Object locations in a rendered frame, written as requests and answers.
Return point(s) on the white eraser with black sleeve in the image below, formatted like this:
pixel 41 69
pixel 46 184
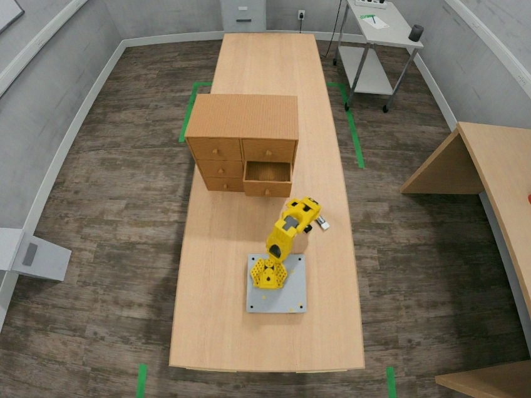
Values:
pixel 324 225

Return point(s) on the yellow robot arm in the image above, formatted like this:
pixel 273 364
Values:
pixel 279 243

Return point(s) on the brown wooden chest of drawers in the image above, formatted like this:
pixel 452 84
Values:
pixel 244 116

